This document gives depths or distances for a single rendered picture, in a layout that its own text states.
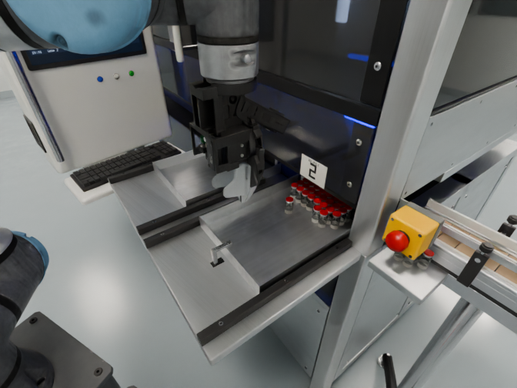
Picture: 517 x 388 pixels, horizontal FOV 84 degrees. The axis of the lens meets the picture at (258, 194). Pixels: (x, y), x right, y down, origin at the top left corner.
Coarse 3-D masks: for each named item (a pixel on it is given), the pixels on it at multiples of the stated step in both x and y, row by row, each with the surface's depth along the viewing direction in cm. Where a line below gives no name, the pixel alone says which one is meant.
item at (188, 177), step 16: (160, 160) 96; (176, 160) 100; (192, 160) 103; (160, 176) 93; (176, 176) 94; (192, 176) 94; (208, 176) 94; (176, 192) 83; (192, 192) 87; (208, 192) 82
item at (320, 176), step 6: (306, 156) 70; (306, 162) 71; (312, 162) 69; (318, 162) 68; (306, 168) 72; (312, 168) 70; (318, 168) 69; (324, 168) 67; (306, 174) 73; (312, 174) 71; (318, 174) 69; (324, 174) 68; (312, 180) 72; (318, 180) 70; (324, 180) 68; (324, 186) 69
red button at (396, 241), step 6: (390, 234) 54; (396, 234) 54; (402, 234) 54; (390, 240) 54; (396, 240) 53; (402, 240) 53; (408, 240) 53; (390, 246) 55; (396, 246) 54; (402, 246) 53
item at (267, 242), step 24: (264, 192) 83; (288, 192) 87; (216, 216) 76; (240, 216) 78; (264, 216) 78; (288, 216) 78; (216, 240) 68; (240, 240) 71; (264, 240) 71; (288, 240) 71; (312, 240) 71; (336, 240) 67; (240, 264) 60; (264, 264) 65; (288, 264) 65; (264, 288) 57
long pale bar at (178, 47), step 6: (174, 30) 90; (174, 36) 91; (180, 36) 92; (174, 42) 92; (180, 42) 93; (180, 48) 93; (186, 48) 95; (192, 48) 96; (180, 54) 94; (180, 60) 95
